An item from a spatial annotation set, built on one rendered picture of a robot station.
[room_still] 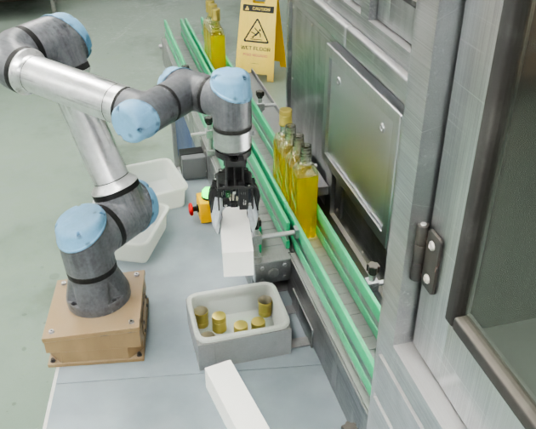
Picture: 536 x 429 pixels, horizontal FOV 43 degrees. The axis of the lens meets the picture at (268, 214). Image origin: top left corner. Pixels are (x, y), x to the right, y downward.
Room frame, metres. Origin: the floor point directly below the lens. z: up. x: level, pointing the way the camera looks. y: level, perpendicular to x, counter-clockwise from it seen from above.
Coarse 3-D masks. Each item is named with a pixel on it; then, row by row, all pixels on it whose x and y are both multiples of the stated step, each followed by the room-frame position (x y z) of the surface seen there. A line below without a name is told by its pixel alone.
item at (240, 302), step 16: (224, 288) 1.32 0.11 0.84; (240, 288) 1.32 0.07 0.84; (256, 288) 1.33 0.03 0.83; (272, 288) 1.32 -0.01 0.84; (192, 304) 1.27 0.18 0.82; (208, 304) 1.29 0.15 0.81; (224, 304) 1.30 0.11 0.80; (240, 304) 1.31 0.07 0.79; (256, 304) 1.32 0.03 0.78; (272, 304) 1.30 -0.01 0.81; (192, 320) 1.20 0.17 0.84; (208, 320) 1.28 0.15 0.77; (272, 320) 1.28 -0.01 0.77; (288, 320) 1.20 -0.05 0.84; (224, 336) 1.14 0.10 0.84; (240, 336) 1.15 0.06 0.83
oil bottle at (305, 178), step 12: (300, 168) 1.48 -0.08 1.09; (312, 168) 1.48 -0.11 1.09; (300, 180) 1.46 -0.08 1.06; (312, 180) 1.47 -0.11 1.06; (300, 192) 1.46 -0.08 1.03; (312, 192) 1.47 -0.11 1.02; (300, 204) 1.47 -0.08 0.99; (312, 204) 1.47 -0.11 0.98; (300, 216) 1.47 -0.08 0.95; (312, 216) 1.47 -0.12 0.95; (312, 228) 1.47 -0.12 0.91
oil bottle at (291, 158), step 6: (288, 156) 1.55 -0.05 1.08; (294, 156) 1.54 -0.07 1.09; (288, 162) 1.53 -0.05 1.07; (294, 162) 1.52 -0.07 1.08; (288, 168) 1.53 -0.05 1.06; (288, 174) 1.53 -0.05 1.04; (288, 180) 1.53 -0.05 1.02; (288, 186) 1.53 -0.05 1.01; (288, 192) 1.53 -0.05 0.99; (288, 198) 1.52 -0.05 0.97
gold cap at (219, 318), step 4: (216, 312) 1.25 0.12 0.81; (220, 312) 1.25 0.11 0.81; (224, 312) 1.25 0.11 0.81; (212, 316) 1.24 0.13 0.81; (216, 316) 1.24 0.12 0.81; (220, 316) 1.24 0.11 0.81; (224, 316) 1.24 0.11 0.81; (212, 320) 1.24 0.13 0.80; (216, 320) 1.23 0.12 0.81; (220, 320) 1.23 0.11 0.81; (224, 320) 1.23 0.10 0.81; (216, 324) 1.23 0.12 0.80; (220, 324) 1.23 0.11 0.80; (224, 324) 1.23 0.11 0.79; (216, 328) 1.23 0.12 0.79; (220, 328) 1.23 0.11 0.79; (224, 328) 1.23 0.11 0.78; (216, 332) 1.23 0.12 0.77; (220, 332) 1.23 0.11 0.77; (224, 332) 1.23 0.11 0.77
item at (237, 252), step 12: (228, 216) 1.22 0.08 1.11; (240, 216) 1.22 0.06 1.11; (228, 228) 1.18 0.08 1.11; (240, 228) 1.18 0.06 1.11; (228, 240) 1.14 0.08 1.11; (240, 240) 1.14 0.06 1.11; (228, 252) 1.09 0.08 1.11; (240, 252) 1.10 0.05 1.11; (252, 252) 1.10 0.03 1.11; (228, 264) 1.09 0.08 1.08; (240, 264) 1.10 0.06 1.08; (252, 264) 1.10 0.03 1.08; (228, 276) 1.09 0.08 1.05
